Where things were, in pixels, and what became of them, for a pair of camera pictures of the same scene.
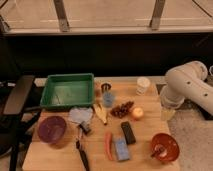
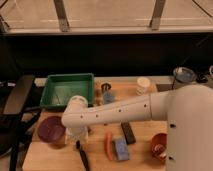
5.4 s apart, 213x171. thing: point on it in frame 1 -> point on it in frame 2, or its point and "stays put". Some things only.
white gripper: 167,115 -> 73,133
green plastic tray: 68,91 stays put
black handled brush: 84,128 stays put
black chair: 14,116 stays put
